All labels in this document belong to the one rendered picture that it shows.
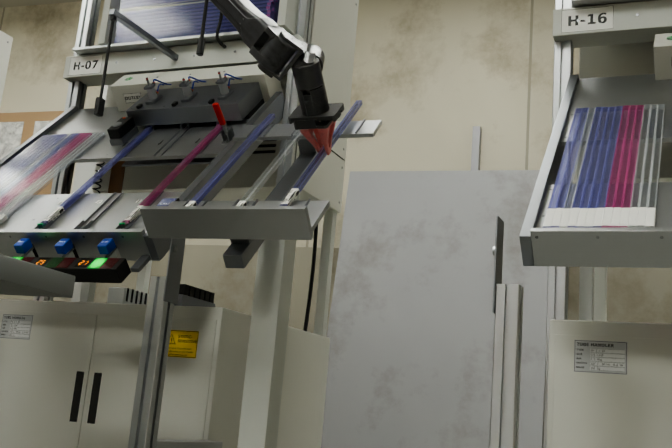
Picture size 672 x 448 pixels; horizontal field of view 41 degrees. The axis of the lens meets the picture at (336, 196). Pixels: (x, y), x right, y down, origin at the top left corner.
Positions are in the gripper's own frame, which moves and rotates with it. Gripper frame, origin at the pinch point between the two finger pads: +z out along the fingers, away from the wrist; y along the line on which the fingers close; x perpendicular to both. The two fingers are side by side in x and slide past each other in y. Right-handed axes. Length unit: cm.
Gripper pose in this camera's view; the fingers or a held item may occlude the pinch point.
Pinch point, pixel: (324, 150)
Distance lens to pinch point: 186.0
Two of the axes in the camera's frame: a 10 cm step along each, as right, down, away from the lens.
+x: -3.0, 4.9, -8.2
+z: 1.9, 8.7, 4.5
